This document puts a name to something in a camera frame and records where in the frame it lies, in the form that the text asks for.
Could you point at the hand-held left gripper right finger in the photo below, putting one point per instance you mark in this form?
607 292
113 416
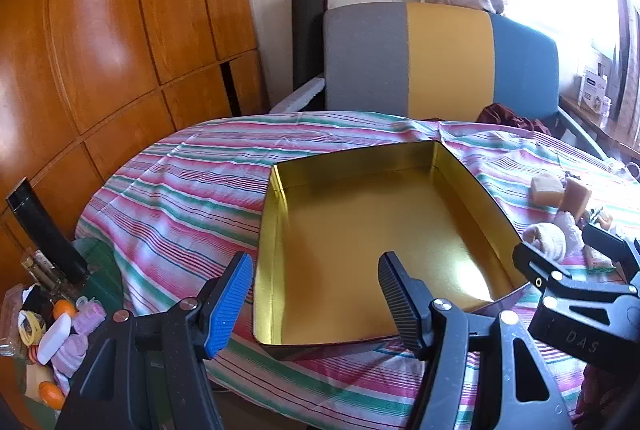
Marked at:
400 305

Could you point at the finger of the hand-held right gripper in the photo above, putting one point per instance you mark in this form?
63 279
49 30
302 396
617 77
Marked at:
532 262
602 237

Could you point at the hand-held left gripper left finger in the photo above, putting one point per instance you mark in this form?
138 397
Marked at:
230 305

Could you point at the pink white soap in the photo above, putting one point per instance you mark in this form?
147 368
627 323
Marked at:
567 225

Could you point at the gold tin box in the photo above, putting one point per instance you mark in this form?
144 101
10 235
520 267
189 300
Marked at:
350 255

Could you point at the wooden desk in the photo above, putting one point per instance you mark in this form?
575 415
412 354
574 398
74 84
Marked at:
600 125

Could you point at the striped tablecloth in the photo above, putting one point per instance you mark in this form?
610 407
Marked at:
175 190

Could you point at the maroon cloth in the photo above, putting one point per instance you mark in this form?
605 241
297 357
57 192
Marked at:
505 115

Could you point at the white carton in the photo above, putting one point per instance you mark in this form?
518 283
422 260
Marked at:
592 88

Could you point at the orange fruit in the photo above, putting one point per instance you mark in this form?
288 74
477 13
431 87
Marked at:
50 393
64 308

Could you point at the white soap case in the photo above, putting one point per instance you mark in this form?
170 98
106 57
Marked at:
54 339

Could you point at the black bottle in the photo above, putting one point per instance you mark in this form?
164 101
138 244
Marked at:
47 235

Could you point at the grey yellow blue chair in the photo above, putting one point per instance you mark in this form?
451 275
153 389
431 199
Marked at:
450 60

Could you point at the white foam piece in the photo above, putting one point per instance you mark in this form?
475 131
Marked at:
300 96

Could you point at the black roll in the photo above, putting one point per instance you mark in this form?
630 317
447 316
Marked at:
306 40

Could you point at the wooden wardrobe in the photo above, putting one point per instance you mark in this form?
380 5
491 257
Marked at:
100 35

